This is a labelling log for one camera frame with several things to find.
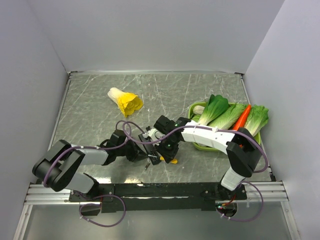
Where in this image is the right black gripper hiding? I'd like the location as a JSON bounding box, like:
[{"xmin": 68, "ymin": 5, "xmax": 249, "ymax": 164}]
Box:
[{"xmin": 154, "ymin": 135, "xmax": 180, "ymax": 164}]

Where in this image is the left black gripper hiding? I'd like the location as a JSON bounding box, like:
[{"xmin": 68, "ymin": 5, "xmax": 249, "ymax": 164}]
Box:
[{"xmin": 116, "ymin": 136, "xmax": 149, "ymax": 162}]

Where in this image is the yellow handled screwdriver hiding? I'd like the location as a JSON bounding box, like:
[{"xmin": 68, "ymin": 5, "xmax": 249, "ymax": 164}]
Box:
[{"xmin": 160, "ymin": 156, "xmax": 178, "ymax": 164}]

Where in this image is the black remote control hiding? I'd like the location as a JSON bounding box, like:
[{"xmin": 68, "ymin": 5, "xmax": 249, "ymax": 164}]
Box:
[{"xmin": 138, "ymin": 133, "xmax": 161, "ymax": 165}]

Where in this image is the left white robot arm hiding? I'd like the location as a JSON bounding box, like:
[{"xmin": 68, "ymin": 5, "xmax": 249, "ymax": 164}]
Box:
[{"xmin": 32, "ymin": 129, "xmax": 147, "ymax": 201}]

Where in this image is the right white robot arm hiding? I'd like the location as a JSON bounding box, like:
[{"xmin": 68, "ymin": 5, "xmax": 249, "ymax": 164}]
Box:
[{"xmin": 147, "ymin": 115, "xmax": 262, "ymax": 199}]

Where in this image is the green plastic tray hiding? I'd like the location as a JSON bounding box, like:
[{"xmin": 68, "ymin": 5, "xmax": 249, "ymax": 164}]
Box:
[{"xmin": 188, "ymin": 101, "xmax": 262, "ymax": 152}]

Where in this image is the yellow toy cabbage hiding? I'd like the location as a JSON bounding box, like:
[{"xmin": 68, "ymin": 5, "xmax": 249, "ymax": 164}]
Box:
[{"xmin": 107, "ymin": 87, "xmax": 144, "ymax": 118}]

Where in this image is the dark green bok choy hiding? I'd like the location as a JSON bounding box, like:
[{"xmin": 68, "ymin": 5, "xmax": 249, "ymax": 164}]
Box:
[{"xmin": 198, "ymin": 94, "xmax": 229, "ymax": 125}]

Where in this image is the light green napa cabbage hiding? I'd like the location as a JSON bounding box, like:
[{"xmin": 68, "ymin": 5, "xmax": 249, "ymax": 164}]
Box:
[{"xmin": 208, "ymin": 103, "xmax": 248, "ymax": 130}]

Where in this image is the orange toy carrot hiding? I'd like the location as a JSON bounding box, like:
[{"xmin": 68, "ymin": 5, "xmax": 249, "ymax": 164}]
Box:
[{"xmin": 232, "ymin": 104, "xmax": 252, "ymax": 131}]

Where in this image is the green lettuce toy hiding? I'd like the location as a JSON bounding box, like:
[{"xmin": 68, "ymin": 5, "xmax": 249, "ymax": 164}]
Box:
[{"xmin": 244, "ymin": 105, "xmax": 269, "ymax": 137}]

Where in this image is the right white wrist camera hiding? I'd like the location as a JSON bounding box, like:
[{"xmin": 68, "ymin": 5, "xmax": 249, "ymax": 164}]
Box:
[{"xmin": 142, "ymin": 126, "xmax": 164, "ymax": 142}]

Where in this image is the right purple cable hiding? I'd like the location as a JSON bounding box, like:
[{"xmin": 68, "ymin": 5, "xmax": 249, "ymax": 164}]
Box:
[{"xmin": 122, "ymin": 120, "xmax": 269, "ymax": 174}]

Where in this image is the purple cable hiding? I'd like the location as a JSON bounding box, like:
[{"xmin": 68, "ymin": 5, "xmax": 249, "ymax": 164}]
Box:
[
  {"xmin": 122, "ymin": 120, "xmax": 269, "ymax": 174},
  {"xmin": 42, "ymin": 121, "xmax": 132, "ymax": 189}
]

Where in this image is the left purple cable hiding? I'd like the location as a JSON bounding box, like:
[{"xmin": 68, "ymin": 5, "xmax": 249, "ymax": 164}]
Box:
[{"xmin": 42, "ymin": 121, "xmax": 132, "ymax": 189}]

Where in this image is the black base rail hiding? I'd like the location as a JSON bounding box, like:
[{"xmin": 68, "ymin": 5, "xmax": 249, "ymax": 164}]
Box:
[{"xmin": 69, "ymin": 182, "xmax": 247, "ymax": 213}]

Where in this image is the aluminium frame rail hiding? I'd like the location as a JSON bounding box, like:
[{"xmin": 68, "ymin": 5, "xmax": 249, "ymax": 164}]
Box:
[{"xmin": 24, "ymin": 181, "xmax": 289, "ymax": 205}]

